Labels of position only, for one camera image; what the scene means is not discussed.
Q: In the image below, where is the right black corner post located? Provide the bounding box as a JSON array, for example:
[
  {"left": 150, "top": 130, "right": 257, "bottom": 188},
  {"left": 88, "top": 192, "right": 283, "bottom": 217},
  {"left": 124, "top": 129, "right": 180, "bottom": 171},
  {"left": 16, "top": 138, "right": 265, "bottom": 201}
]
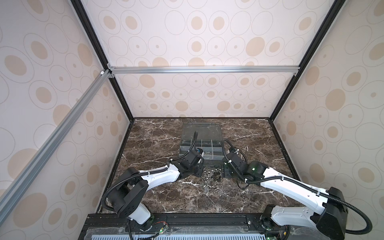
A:
[{"left": 270, "top": 0, "right": 346, "bottom": 123}]

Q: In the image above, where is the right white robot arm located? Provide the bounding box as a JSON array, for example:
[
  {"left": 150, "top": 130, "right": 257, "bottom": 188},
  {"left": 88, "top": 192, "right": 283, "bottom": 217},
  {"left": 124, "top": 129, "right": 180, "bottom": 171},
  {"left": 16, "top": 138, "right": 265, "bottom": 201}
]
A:
[{"left": 223, "top": 152, "right": 348, "bottom": 240}]

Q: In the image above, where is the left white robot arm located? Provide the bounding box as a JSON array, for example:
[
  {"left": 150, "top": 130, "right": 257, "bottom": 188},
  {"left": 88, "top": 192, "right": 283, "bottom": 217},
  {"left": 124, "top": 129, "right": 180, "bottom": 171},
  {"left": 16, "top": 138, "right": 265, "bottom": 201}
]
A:
[{"left": 102, "top": 148, "right": 204, "bottom": 226}]

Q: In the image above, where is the horizontal aluminium rail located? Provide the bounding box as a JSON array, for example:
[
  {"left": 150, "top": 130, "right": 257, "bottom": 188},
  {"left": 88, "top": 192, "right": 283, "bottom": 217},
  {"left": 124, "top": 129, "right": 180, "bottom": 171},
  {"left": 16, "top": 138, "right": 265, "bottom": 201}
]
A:
[{"left": 110, "top": 66, "right": 300, "bottom": 75}]

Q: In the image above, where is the diagonal aluminium rail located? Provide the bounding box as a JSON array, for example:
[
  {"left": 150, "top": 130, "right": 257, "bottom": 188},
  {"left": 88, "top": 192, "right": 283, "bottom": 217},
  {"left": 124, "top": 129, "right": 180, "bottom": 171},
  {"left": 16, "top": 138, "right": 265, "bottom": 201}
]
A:
[{"left": 1, "top": 69, "right": 112, "bottom": 224}]

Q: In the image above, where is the black corner post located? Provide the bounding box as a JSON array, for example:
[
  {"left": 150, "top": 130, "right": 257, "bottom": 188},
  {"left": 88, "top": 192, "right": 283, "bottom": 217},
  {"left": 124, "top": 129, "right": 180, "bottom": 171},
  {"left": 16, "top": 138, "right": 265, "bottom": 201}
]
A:
[
  {"left": 70, "top": 0, "right": 135, "bottom": 121},
  {"left": 270, "top": 0, "right": 346, "bottom": 123}
]

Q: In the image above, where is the clear plastic organizer box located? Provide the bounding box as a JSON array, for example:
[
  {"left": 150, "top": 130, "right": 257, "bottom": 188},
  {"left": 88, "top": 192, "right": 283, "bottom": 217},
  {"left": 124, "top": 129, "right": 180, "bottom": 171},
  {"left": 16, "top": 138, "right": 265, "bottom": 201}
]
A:
[{"left": 179, "top": 123, "right": 224, "bottom": 168}]

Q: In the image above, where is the left black corner post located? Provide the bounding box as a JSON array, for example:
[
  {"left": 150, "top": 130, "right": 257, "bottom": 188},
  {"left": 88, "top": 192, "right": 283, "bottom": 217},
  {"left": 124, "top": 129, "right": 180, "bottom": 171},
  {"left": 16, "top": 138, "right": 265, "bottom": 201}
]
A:
[{"left": 70, "top": 0, "right": 135, "bottom": 121}]

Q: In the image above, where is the black base frame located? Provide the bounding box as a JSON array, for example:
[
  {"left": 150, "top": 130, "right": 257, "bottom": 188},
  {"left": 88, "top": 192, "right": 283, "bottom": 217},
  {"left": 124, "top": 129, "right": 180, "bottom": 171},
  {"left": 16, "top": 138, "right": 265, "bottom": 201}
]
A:
[{"left": 79, "top": 214, "right": 327, "bottom": 240}]

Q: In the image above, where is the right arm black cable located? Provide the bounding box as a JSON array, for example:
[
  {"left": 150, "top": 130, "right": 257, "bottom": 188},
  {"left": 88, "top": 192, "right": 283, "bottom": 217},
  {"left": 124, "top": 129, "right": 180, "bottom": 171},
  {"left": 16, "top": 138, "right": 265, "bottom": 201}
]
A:
[{"left": 222, "top": 137, "right": 373, "bottom": 236}]

